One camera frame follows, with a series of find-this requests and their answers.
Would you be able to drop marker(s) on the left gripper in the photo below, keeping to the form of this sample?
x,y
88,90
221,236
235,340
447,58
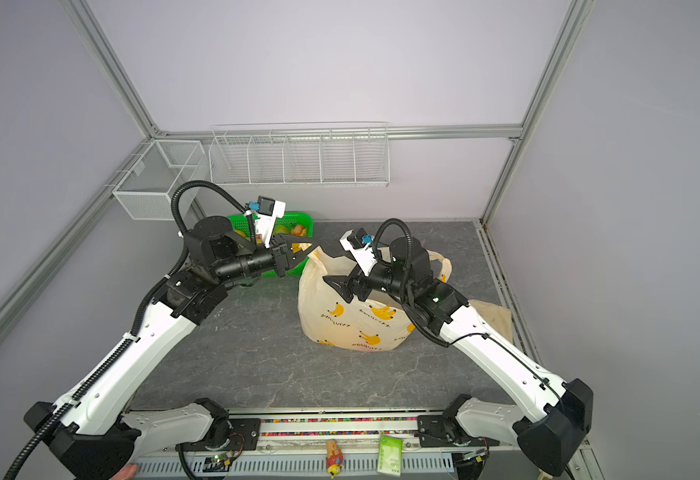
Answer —
x,y
281,244

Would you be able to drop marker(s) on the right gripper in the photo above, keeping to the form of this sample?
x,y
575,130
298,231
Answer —
x,y
349,285

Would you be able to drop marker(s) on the beige plastic bag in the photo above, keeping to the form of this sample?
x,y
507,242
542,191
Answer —
x,y
376,324

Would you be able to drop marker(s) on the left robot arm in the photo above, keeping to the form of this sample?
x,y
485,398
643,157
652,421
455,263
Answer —
x,y
89,429

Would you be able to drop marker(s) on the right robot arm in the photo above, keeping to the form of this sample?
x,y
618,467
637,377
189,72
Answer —
x,y
550,417

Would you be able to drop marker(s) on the green plastic basket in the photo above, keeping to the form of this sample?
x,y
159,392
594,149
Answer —
x,y
295,223

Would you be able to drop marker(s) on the white mesh box basket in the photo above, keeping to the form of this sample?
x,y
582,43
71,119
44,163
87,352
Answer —
x,y
146,189

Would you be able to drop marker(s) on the green white card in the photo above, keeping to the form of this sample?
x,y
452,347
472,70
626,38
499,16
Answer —
x,y
390,456

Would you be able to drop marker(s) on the red yellow toy figure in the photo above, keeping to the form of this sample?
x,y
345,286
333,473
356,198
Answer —
x,y
334,458

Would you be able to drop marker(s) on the pink toy figure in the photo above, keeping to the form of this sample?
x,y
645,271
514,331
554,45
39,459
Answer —
x,y
128,472

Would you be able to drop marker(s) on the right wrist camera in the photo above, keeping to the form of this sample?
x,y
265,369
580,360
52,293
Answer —
x,y
358,243

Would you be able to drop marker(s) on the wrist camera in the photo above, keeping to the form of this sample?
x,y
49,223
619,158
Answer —
x,y
358,243
265,211

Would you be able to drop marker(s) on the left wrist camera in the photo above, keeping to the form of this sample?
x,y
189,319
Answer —
x,y
265,211

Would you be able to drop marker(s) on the white wire shelf rack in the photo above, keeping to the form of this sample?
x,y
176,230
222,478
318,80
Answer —
x,y
332,153

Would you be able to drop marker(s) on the aluminium front rail frame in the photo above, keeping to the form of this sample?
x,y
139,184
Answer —
x,y
294,446

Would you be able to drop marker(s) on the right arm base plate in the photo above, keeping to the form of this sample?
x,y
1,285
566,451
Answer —
x,y
437,431

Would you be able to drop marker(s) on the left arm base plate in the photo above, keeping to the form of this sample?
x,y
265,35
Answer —
x,y
235,434

